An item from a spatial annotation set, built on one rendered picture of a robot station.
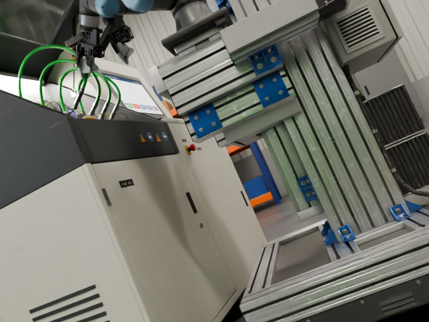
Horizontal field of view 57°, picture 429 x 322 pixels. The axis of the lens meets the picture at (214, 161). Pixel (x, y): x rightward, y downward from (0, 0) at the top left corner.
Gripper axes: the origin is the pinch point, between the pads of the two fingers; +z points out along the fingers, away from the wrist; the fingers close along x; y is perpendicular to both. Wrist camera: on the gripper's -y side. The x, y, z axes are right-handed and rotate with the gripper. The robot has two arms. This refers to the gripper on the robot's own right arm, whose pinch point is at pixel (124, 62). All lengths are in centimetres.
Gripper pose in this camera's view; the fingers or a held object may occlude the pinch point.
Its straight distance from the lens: 180.6
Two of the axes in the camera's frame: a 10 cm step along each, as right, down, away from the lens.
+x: 3.4, -0.7, 9.4
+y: 8.5, -4.0, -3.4
